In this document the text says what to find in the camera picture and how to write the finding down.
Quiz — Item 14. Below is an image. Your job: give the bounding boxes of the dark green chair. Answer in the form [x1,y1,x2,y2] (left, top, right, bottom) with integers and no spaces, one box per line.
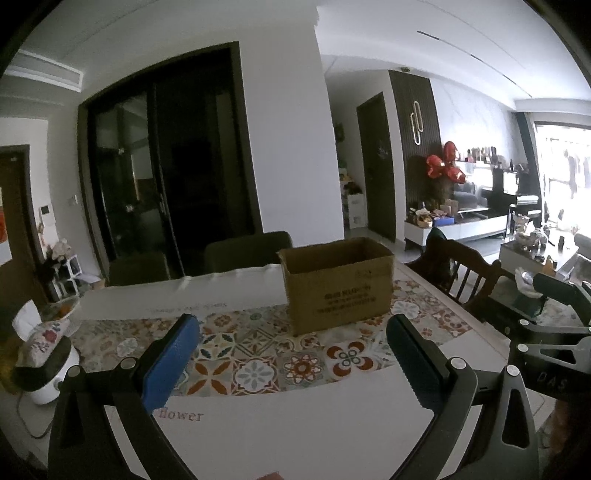
[107,251,172,288]
[203,231,295,274]

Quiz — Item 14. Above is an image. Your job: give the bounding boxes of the grey sofa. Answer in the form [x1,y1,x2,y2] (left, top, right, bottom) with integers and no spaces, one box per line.
[454,181,491,209]

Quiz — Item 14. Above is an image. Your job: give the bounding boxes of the red white door poster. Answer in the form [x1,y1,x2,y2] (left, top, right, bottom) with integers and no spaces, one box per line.
[0,185,11,265]

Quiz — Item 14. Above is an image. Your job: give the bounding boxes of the dark slatted wall panel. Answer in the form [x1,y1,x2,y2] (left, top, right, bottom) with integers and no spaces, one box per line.
[389,69,443,241]

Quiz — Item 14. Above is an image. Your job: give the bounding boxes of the brown entrance door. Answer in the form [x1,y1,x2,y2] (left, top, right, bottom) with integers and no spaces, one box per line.
[0,144,48,306]

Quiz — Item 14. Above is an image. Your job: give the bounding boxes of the dark interior door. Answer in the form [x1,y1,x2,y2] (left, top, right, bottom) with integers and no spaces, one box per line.
[355,91,399,244]

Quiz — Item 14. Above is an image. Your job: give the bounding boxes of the ceiling air vent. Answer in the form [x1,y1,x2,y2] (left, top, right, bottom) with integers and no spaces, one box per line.
[4,50,85,94]

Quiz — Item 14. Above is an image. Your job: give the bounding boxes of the white electric cooker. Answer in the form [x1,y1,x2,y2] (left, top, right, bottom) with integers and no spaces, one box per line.
[13,342,82,408]

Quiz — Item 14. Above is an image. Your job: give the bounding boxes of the looped wall lamp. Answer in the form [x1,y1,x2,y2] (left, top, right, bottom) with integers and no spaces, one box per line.
[409,100,424,147]

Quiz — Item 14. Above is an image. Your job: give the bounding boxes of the dark cloth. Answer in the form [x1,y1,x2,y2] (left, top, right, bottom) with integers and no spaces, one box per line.
[424,226,459,288]

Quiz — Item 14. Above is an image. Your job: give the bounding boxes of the dark wooden chair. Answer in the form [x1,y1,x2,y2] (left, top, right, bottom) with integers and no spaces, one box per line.
[405,228,516,320]

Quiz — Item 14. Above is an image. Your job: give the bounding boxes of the floral tissue box cover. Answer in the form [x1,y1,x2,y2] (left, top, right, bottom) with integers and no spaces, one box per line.
[11,299,73,368]

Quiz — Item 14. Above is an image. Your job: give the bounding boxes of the white small shelf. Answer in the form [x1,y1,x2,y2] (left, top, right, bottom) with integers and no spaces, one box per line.
[52,256,82,302]

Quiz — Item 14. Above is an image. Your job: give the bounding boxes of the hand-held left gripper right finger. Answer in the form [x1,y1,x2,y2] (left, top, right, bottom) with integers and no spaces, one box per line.
[385,314,542,480]

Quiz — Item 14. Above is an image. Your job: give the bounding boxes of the glass side table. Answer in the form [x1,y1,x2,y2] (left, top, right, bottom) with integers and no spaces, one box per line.
[498,239,583,283]

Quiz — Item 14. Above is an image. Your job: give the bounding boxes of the brown cardboard box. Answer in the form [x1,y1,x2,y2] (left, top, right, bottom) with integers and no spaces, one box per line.
[277,236,396,337]

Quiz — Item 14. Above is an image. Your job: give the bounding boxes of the person's right forearm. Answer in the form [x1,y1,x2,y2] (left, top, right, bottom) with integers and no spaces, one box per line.
[539,399,591,480]

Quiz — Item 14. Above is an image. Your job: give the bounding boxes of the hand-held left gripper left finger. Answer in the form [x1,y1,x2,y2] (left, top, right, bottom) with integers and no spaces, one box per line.
[47,313,201,480]

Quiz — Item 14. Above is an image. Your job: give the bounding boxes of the black power cable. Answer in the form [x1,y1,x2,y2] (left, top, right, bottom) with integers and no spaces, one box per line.
[17,392,55,440]

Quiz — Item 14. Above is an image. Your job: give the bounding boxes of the red foil balloons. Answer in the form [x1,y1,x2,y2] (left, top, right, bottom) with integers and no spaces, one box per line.
[425,141,465,183]

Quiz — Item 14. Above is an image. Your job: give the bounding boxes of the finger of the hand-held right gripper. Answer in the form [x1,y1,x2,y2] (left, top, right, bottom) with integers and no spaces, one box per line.
[509,337,591,402]
[489,272,591,340]

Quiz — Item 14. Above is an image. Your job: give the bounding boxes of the white low cabinet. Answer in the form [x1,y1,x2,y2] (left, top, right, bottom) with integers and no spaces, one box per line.
[404,213,509,253]

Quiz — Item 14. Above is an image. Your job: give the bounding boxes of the dark sliding glass door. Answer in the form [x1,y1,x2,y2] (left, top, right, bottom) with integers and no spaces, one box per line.
[78,41,265,278]

